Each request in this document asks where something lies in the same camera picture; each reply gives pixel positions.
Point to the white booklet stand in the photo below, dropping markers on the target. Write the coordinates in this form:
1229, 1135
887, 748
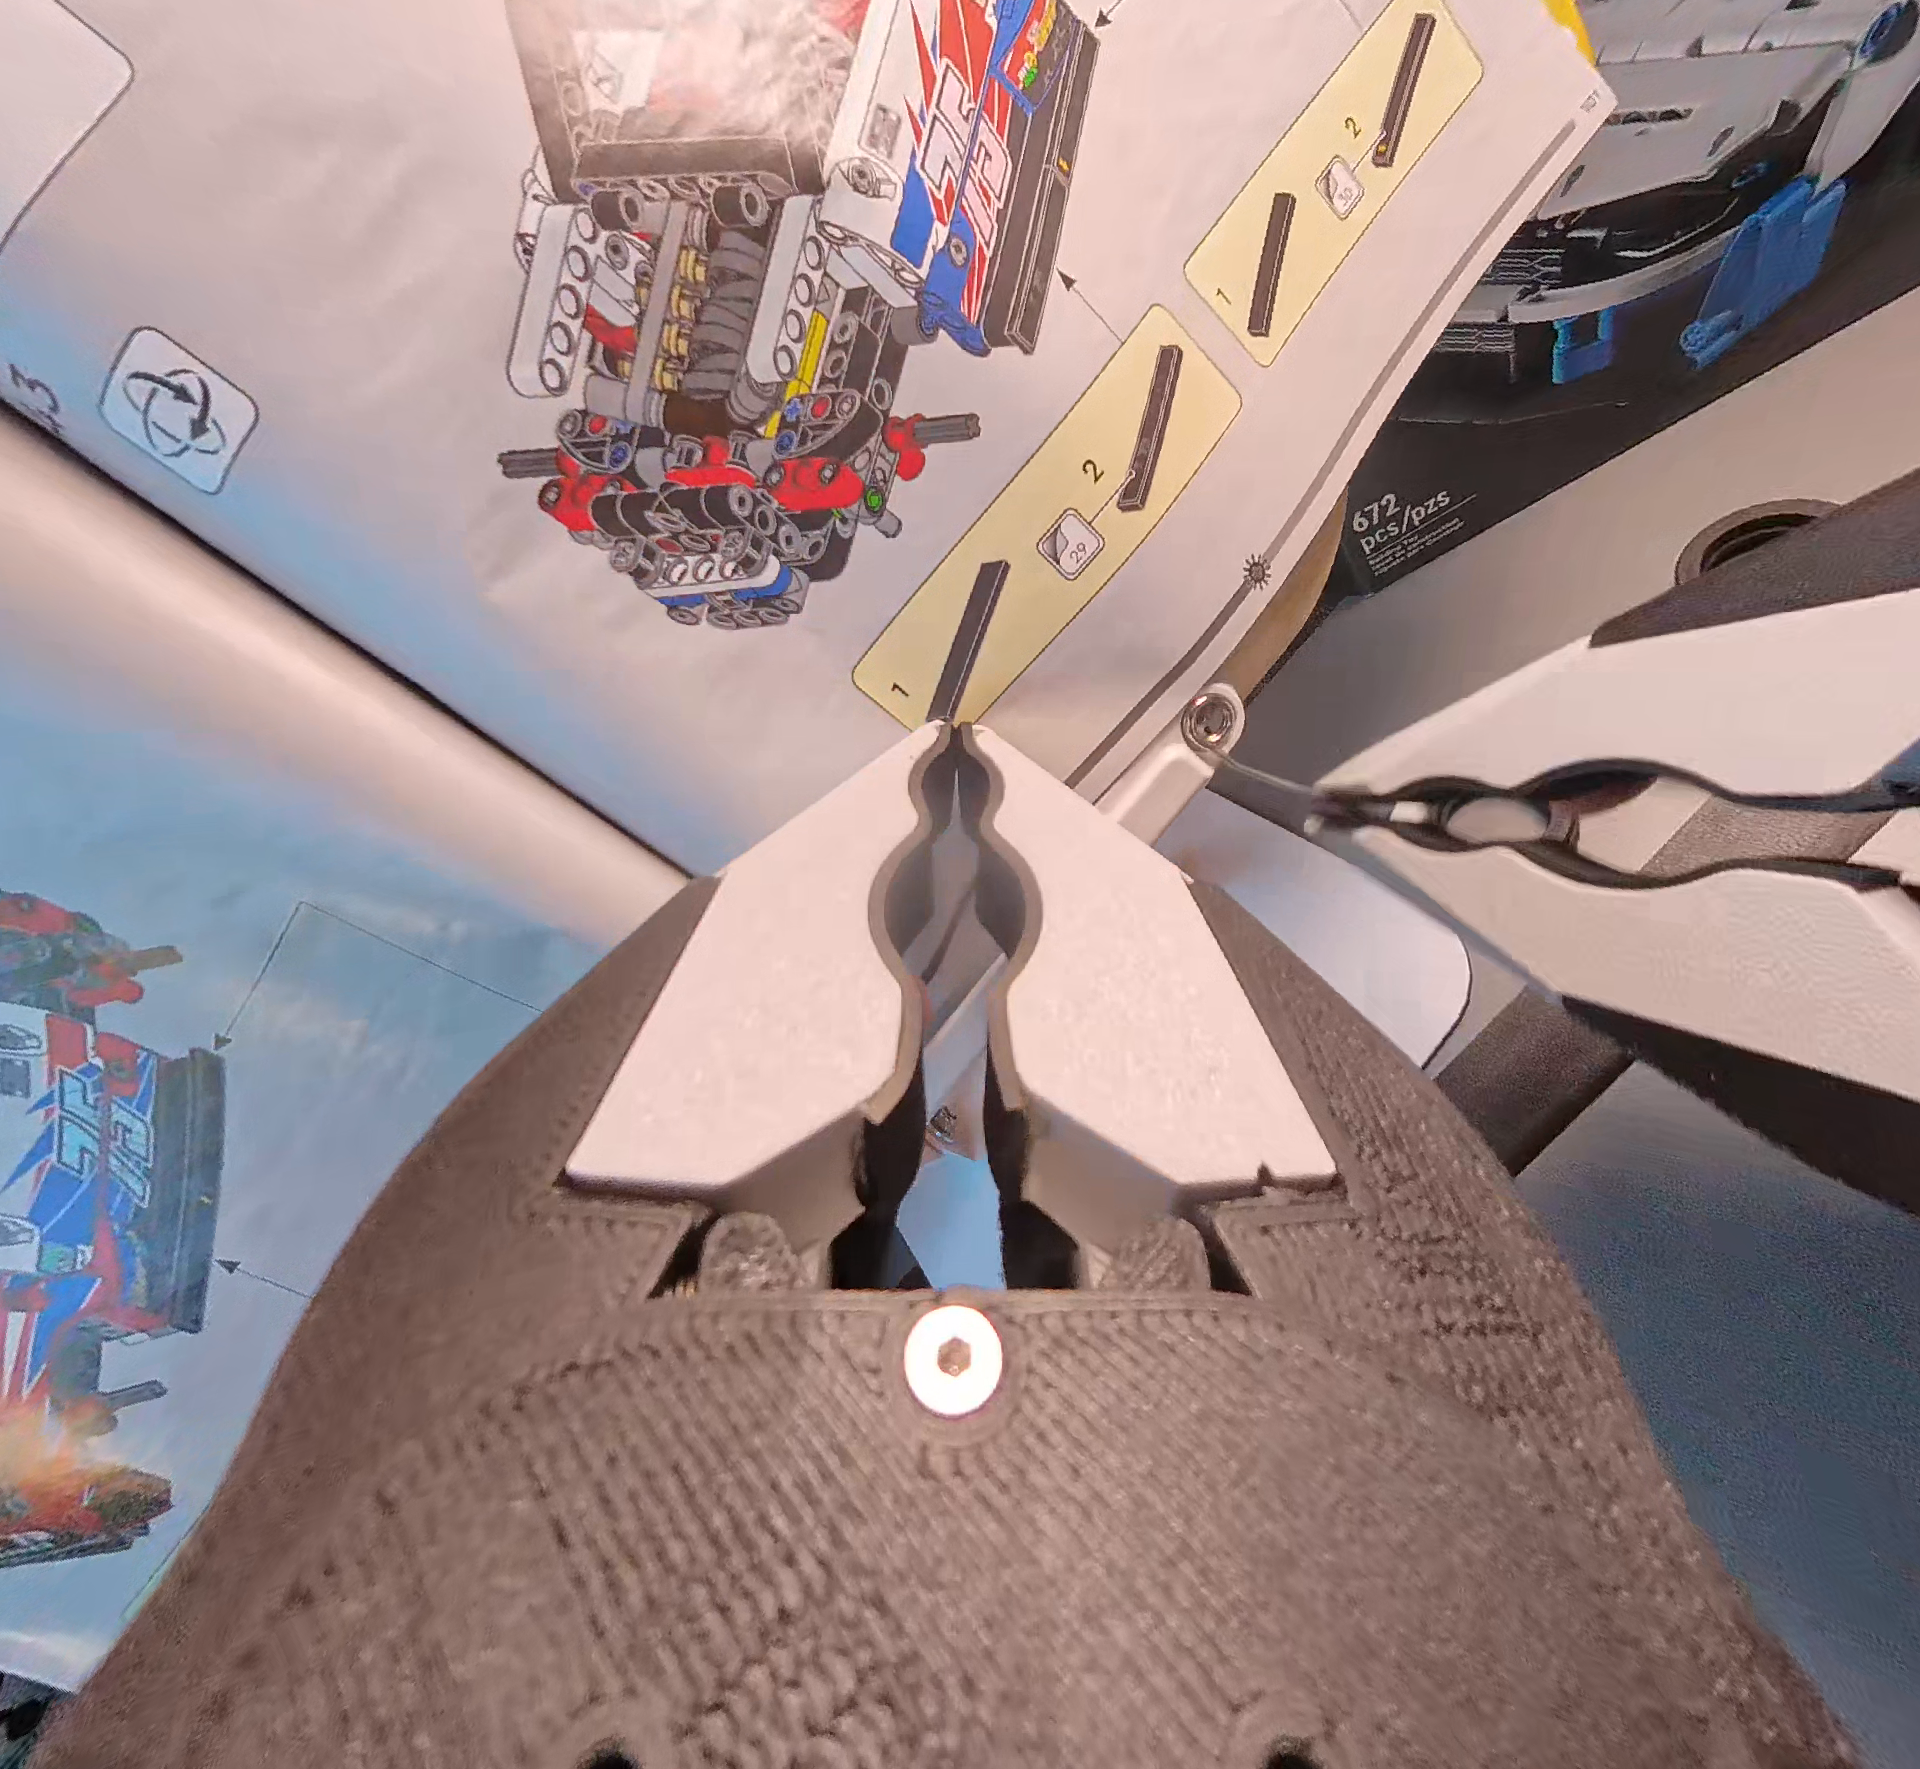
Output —
1380, 974

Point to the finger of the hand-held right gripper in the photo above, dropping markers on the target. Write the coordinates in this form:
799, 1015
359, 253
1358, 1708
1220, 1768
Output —
1724, 959
1650, 721

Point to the lego set box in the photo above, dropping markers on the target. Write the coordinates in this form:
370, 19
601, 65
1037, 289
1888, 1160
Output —
1650, 373

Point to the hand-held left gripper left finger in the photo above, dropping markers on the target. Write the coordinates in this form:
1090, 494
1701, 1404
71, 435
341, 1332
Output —
733, 1033

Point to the white instruction booklet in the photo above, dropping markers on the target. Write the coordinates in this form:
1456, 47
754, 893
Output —
375, 224

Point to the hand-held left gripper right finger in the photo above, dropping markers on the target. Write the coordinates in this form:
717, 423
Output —
1171, 1033

